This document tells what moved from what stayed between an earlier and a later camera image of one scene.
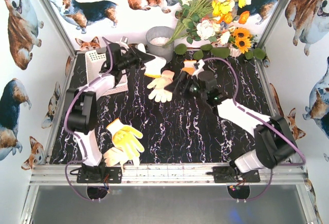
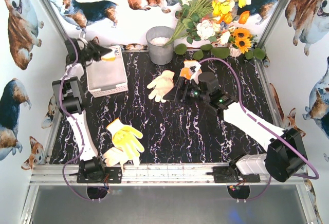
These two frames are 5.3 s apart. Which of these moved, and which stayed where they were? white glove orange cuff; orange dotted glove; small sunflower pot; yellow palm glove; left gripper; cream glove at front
Moved: left gripper; white glove orange cuff
Stayed: cream glove at front; orange dotted glove; small sunflower pot; yellow palm glove
